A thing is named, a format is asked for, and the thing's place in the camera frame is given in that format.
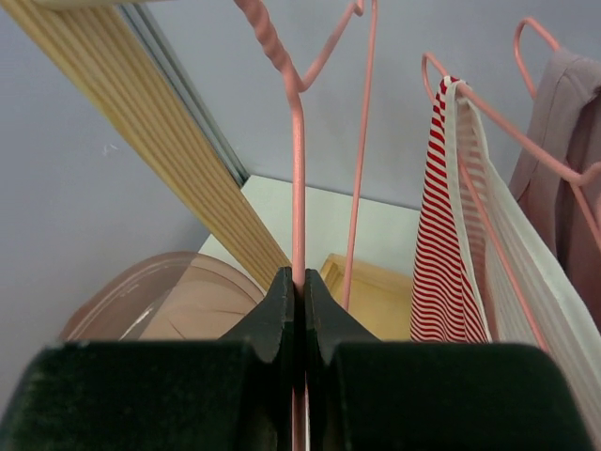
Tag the aluminium frame post left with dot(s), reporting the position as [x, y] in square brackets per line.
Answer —
[146, 29]

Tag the wooden clothes rack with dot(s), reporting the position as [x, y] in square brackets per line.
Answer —
[97, 51]

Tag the pink translucent plastic basket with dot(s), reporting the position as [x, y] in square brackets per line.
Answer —
[171, 296]

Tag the red white striped tank top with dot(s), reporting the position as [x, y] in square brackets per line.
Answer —
[481, 271]

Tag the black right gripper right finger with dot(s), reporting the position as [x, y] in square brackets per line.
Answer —
[368, 394]

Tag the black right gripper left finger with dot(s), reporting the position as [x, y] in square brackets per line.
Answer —
[232, 393]

